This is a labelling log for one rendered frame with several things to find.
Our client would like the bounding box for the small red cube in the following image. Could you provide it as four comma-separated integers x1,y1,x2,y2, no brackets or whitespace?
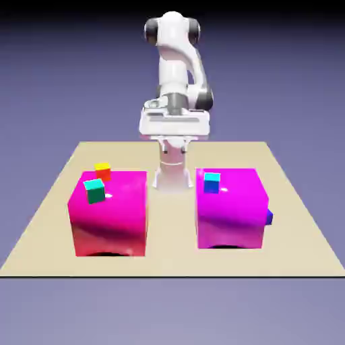
94,162,112,182

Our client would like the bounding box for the large magenta box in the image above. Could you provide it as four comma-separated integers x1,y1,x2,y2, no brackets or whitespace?
195,168,270,250

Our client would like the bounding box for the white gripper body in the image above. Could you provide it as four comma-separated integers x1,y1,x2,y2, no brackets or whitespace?
138,108,212,142

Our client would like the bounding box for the large pink box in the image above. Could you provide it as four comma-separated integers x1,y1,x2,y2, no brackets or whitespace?
67,170,148,257

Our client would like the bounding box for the small green cube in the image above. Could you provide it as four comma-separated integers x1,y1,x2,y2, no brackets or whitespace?
82,178,106,205

